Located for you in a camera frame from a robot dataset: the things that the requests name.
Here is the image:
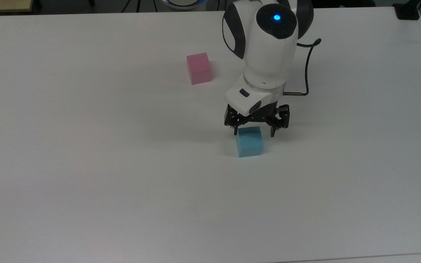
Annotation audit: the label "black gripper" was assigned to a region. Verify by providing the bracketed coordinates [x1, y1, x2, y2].
[224, 99, 291, 138]

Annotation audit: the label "blue cube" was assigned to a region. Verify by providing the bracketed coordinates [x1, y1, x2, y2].
[236, 126, 265, 158]

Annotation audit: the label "pink cube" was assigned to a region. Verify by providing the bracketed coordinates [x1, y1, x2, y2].
[186, 52, 213, 85]

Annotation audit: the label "black tripod legs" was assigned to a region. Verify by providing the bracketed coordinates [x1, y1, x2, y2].
[121, 0, 160, 13]

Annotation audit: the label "light wooden board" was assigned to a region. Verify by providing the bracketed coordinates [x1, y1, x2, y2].
[0, 0, 35, 14]

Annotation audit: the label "black robot wrist cable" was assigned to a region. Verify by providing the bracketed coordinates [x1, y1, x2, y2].
[283, 38, 322, 97]

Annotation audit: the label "black clamp mount base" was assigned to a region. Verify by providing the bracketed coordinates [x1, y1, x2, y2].
[393, 0, 421, 20]

